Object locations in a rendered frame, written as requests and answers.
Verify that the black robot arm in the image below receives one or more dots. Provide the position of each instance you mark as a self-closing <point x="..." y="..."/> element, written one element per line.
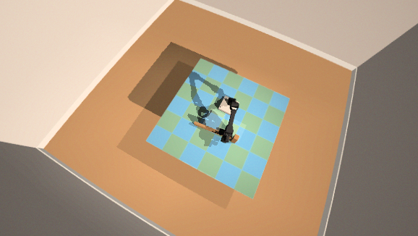
<point x="229" y="128"/>

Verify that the brown wooden post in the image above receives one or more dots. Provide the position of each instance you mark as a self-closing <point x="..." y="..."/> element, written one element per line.
<point x="235" y="138"/>

